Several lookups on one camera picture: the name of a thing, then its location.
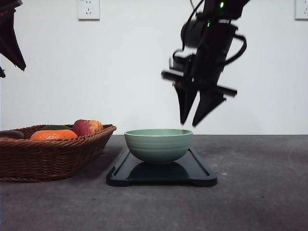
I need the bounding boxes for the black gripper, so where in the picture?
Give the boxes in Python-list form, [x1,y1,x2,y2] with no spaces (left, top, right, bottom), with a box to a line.
[161,23,238,127]

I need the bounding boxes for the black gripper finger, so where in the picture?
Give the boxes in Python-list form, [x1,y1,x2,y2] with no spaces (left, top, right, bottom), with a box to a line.
[0,10,26,71]
[0,66,5,78]

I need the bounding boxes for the light green ceramic bowl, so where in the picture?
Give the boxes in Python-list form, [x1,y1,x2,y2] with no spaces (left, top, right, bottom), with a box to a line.
[125,129,193,165]

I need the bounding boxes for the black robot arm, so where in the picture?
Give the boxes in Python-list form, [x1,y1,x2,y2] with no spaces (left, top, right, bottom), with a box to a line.
[161,0,250,126]

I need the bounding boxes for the brown wicker basket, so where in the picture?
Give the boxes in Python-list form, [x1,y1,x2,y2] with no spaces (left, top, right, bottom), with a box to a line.
[0,124,116,182]

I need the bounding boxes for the dark purple fruit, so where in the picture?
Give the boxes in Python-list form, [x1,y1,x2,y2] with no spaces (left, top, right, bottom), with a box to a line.
[0,130,24,139]

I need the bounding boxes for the dark green avocado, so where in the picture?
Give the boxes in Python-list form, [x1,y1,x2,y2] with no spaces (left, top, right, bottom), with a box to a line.
[42,125,70,130]

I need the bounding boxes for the dark rectangular serving tray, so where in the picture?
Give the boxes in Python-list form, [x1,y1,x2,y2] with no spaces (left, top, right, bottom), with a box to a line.
[107,147,218,187]

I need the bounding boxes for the orange tangerine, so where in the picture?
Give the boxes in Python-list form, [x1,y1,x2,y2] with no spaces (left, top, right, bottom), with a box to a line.
[31,129,78,140]

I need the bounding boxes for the red yellow apple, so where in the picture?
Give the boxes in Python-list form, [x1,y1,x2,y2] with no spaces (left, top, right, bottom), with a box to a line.
[73,119,103,137]

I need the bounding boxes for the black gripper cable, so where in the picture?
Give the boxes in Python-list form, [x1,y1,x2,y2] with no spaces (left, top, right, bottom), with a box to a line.
[224,34,247,65]

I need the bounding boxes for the white wall outlet left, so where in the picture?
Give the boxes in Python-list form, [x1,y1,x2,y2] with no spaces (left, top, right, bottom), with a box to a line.
[77,0,100,22]

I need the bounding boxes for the white wall outlet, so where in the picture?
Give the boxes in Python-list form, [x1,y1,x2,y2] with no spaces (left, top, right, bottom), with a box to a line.
[295,0,308,21]
[77,0,100,22]

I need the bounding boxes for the white wall outlet right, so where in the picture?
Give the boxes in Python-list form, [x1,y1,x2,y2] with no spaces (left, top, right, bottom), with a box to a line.
[295,0,308,21]

